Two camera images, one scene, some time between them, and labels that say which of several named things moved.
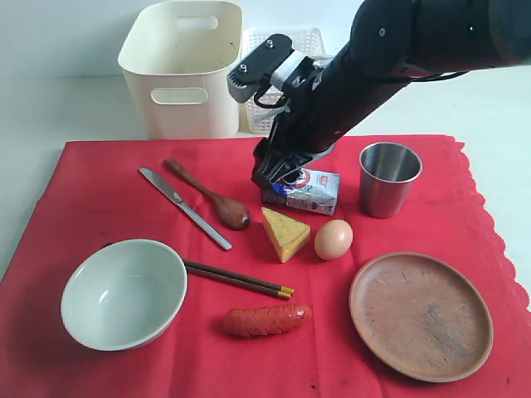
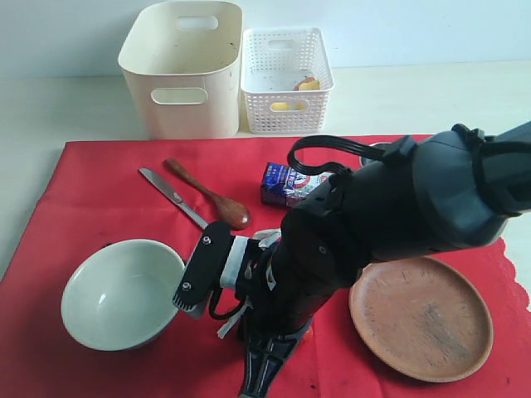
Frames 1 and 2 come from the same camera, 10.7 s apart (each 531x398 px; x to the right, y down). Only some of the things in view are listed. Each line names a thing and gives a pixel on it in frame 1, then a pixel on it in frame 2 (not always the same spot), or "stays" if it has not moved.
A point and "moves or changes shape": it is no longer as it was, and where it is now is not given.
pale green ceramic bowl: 123,294 stays
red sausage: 265,321 moves or changes shape
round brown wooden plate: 421,316 stays
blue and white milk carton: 316,191 stays
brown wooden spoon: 231,213 stays
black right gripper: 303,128 -> 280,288
